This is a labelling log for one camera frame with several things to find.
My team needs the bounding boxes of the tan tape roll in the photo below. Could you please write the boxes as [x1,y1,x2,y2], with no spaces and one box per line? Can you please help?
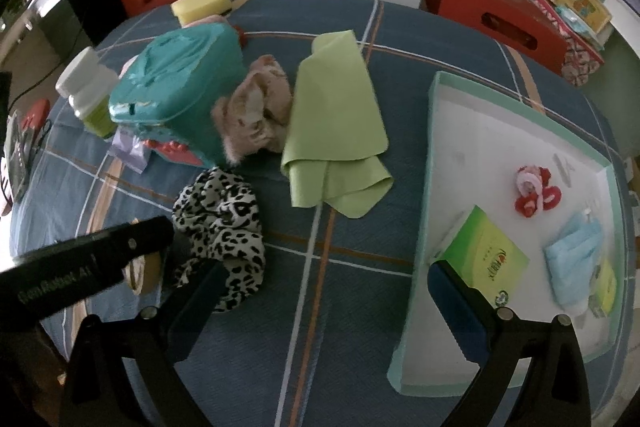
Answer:
[124,253,162,296]

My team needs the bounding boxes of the teal wet wipes pack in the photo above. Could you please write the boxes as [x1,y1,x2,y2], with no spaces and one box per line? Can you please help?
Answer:
[108,23,247,168]

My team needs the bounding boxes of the red stool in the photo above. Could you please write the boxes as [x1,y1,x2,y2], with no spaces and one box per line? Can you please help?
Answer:
[20,98,51,145]

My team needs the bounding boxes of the purple plastic packet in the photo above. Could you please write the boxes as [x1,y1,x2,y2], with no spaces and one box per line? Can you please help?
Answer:
[108,127,151,173]

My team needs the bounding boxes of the white shelf counter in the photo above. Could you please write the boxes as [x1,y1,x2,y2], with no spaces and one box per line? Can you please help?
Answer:
[603,0,640,54]

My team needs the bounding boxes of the red patterned box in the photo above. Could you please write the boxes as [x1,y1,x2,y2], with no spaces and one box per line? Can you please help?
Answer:
[534,0,604,87]

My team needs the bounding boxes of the white cap jar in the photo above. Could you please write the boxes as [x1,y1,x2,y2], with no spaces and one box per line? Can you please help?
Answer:
[55,46,119,140]

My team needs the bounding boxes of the leopard print scrunchie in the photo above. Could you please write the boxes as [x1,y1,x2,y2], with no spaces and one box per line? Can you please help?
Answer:
[171,168,266,314]

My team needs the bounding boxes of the white tray with teal rim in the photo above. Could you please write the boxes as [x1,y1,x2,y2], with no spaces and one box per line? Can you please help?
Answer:
[387,72,631,407]

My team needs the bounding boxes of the dark red scrunchie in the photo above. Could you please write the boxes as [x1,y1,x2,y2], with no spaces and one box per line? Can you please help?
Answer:
[234,26,248,49]

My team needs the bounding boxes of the blue plaid tablecloth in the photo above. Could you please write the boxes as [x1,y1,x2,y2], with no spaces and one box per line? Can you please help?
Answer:
[11,0,636,426]

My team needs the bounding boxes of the red cardboard box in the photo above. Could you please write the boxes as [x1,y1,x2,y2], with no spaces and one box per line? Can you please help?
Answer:
[424,0,567,74]

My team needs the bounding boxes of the yellow sponge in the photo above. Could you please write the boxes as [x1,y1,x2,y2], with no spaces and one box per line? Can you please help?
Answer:
[170,0,232,27]

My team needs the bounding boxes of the red pink hair ties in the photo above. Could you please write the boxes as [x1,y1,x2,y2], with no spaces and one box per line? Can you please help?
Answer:
[513,163,563,219]

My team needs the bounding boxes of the pink beige plush toy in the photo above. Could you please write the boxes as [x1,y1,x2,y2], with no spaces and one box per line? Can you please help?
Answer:
[212,54,293,166]

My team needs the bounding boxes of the light blue face mask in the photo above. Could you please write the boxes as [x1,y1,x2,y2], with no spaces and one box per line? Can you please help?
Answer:
[544,209,603,317]

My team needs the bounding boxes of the lime green cloth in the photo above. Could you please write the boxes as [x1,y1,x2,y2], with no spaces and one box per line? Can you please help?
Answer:
[281,30,394,219]

